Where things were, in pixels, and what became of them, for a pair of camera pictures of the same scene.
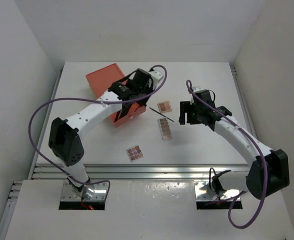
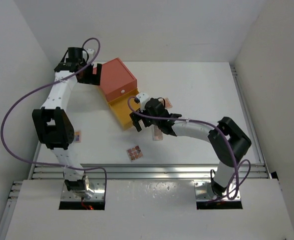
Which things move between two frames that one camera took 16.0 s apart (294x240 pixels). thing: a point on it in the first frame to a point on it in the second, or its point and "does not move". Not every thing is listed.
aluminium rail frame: x=138 y=171 does not move
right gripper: x=186 y=107 to x=136 y=118
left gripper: x=149 y=86 to x=91 y=78
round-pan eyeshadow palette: x=134 y=153 does not move
